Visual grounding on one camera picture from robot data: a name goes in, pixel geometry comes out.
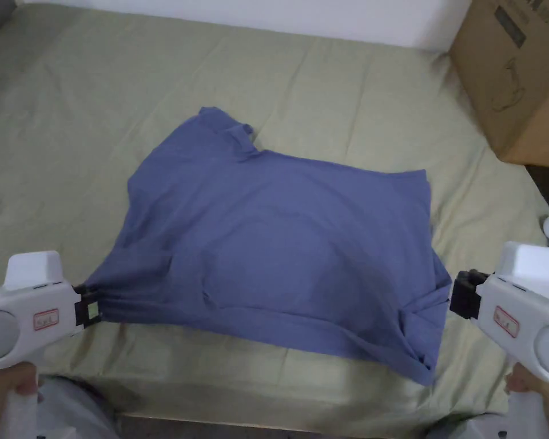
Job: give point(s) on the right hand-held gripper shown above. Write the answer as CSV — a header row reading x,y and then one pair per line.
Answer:
x,y
521,311

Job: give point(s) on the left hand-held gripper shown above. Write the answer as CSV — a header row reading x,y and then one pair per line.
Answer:
x,y
23,311

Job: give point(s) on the dark blue shirt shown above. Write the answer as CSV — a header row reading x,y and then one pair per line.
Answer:
x,y
274,247

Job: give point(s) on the person's right hand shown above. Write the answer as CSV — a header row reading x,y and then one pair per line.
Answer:
x,y
526,386

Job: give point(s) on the person's left hand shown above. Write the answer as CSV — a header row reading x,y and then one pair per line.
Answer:
x,y
2,393

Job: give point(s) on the person's legs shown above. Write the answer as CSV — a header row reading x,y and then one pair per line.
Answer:
x,y
80,416

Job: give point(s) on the bed with pale green sheet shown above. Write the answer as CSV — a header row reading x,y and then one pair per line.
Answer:
x,y
119,91

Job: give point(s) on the brown cardboard carton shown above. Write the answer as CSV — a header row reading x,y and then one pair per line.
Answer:
x,y
517,73

